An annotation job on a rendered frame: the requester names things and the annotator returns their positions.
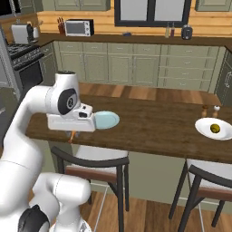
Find orange chicken drumstick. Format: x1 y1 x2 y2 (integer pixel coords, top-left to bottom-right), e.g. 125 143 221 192
67 130 77 144

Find white-topped salt shaker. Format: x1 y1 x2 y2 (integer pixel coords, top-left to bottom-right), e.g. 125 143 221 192
212 104 221 119

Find green lower cupboard run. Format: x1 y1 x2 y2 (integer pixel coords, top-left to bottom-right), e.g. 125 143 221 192
39 40 227 93

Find light blue plate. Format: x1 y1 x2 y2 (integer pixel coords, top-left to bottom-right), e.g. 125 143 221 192
94 111 121 131

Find green side cupboard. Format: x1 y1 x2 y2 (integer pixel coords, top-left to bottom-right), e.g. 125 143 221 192
214 50 232 107

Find brown knife block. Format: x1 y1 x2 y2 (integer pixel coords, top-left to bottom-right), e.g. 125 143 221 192
56 16 66 35

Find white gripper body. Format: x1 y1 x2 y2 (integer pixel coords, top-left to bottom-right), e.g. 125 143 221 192
46 110 98 133

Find white toaster oven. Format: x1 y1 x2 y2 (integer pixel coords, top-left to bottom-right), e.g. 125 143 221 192
64 18 95 37

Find green upper cupboards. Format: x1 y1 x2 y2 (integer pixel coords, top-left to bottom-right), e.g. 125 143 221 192
195 0 232 13
17 0 111 13

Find black bar stool white seat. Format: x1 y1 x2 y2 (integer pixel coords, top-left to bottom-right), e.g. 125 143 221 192
168 158 232 232
50 144 131 232

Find black framed window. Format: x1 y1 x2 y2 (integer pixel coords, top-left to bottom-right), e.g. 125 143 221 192
113 0 193 28

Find white plate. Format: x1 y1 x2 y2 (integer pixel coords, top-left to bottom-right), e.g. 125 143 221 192
194 117 232 141

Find white jar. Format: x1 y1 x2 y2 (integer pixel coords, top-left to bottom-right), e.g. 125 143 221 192
33 26 41 40

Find brown pepper shaker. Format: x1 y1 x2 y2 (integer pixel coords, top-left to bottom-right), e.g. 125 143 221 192
201 104 209 119

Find olive yellow lemon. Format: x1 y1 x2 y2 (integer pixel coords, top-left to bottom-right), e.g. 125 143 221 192
209 123 221 134

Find black and steel stove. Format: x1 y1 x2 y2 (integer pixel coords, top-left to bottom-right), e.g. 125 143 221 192
5 42 45 93

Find dark red bottle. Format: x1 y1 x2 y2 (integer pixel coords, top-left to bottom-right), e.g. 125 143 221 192
169 22 176 38

